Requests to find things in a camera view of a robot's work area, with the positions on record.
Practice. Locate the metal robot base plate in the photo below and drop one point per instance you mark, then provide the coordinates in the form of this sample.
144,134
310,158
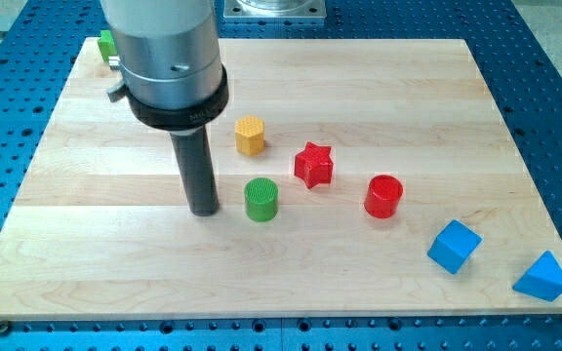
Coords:
274,9

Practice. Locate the green block at back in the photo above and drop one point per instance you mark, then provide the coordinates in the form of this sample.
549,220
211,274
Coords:
106,45

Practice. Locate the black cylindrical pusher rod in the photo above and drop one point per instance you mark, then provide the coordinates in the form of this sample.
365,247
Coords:
196,169

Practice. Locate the blue cube block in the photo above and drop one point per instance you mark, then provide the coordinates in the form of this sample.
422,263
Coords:
453,246

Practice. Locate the yellow hexagon block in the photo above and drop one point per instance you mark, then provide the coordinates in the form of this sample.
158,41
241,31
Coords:
249,135

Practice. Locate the red star block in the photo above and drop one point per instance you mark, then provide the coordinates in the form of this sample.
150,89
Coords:
314,165

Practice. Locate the wooden board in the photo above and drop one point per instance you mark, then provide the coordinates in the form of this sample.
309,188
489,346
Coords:
100,229

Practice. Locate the blue triangle block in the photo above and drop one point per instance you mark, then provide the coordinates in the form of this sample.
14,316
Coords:
543,279

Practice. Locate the red cylinder block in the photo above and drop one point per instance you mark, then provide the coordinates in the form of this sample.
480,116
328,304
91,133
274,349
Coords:
383,196

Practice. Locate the green cylinder block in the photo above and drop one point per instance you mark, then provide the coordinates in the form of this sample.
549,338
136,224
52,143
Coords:
261,199

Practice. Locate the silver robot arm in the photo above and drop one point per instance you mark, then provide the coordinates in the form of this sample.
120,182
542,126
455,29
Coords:
170,62

